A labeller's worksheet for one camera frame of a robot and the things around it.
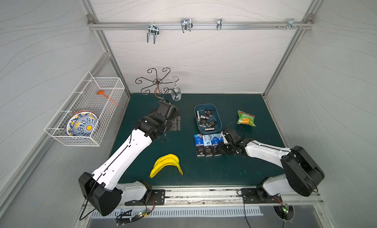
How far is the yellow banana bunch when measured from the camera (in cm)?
80

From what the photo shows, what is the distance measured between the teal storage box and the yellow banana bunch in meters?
0.24

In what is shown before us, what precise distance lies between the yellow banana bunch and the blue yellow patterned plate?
367 millimetres

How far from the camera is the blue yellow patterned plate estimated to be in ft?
1.95

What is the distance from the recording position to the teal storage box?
0.96m
